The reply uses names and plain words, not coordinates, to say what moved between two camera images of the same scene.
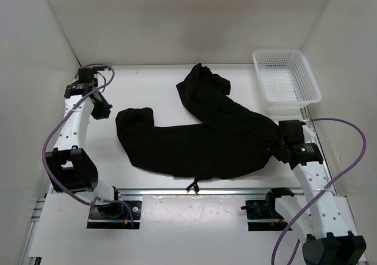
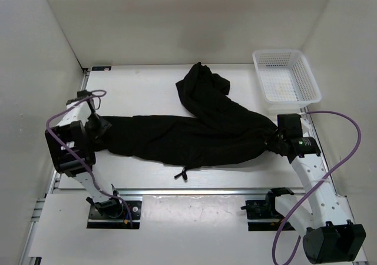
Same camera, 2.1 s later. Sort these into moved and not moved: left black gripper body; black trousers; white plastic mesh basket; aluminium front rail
Moved: left black gripper body; black trousers
Not moved: white plastic mesh basket; aluminium front rail
